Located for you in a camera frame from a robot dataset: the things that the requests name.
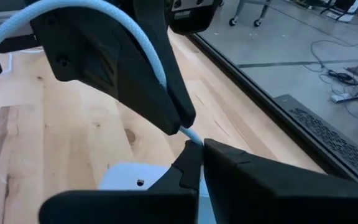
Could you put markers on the black power adapter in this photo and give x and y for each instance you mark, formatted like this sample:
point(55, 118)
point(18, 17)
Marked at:
point(342, 77)

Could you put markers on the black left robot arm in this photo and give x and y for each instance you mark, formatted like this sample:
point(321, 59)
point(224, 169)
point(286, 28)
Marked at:
point(14, 40)

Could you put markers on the grey power strip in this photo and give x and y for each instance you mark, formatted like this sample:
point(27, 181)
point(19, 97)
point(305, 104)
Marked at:
point(351, 96)

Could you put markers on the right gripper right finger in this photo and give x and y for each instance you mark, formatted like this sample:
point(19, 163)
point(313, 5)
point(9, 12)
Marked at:
point(291, 199)

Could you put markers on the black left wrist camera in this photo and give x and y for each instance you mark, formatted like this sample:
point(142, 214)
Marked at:
point(194, 15)

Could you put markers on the grey cart leg with caster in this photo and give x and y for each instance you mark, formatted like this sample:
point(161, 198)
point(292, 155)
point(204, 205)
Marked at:
point(233, 14)
point(259, 15)

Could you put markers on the black perforated computer case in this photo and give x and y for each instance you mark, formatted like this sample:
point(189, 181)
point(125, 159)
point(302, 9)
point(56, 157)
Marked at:
point(337, 146)

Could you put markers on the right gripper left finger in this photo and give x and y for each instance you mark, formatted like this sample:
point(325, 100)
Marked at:
point(120, 208)

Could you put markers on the white square power strip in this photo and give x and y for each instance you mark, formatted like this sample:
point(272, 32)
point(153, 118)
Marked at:
point(126, 177)

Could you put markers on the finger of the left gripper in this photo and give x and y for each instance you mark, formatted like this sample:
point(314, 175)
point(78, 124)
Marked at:
point(98, 53)
point(179, 93)

